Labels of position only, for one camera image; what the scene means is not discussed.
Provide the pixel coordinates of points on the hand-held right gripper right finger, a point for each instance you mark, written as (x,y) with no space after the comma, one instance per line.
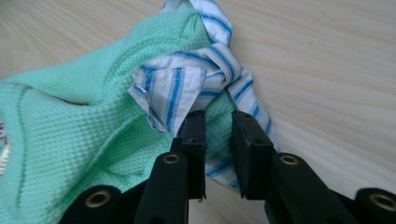
(252,155)

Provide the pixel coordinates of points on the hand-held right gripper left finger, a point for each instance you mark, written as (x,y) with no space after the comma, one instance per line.
(193,155)

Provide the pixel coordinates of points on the mint green garment striped collar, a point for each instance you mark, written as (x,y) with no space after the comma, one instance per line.
(77,109)

